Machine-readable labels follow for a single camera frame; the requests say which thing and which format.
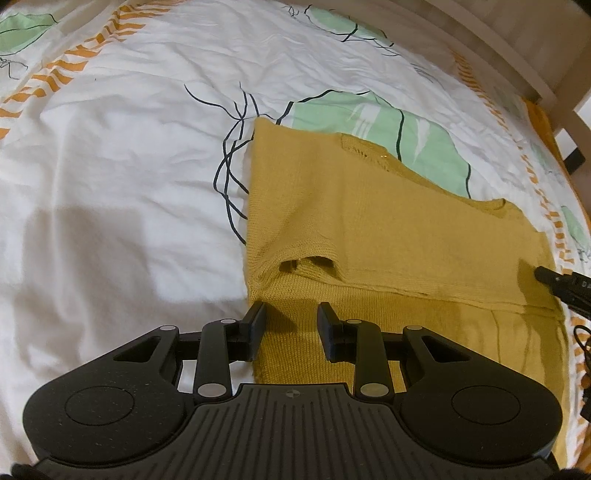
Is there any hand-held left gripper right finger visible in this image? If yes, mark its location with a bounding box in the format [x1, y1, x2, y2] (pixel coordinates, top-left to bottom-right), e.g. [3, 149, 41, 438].
[317, 302, 477, 402]

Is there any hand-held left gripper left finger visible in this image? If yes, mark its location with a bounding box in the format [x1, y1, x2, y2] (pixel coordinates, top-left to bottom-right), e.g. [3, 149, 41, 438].
[113, 302, 269, 402]

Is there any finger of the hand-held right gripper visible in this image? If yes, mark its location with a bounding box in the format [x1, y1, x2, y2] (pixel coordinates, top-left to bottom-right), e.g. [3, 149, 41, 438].
[534, 265, 591, 320]

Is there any mustard yellow knit sweater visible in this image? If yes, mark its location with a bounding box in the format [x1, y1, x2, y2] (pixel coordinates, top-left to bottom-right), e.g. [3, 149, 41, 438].
[242, 117, 571, 472]

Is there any small black object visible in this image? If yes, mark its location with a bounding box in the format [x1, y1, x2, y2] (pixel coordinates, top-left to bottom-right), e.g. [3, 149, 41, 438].
[564, 147, 586, 175]

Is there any mustard bed sheet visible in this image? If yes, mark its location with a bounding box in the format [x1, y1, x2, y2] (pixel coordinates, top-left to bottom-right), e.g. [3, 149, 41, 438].
[524, 98, 570, 185]

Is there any white printed bed cover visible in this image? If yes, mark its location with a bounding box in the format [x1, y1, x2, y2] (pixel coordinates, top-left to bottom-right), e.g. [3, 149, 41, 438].
[0, 0, 591, 467]

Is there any black cable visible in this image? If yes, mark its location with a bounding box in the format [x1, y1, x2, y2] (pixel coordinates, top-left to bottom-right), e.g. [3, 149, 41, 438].
[571, 325, 591, 423]

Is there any light wooden bed frame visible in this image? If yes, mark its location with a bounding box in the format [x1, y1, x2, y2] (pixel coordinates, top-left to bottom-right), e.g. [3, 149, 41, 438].
[406, 0, 591, 139]

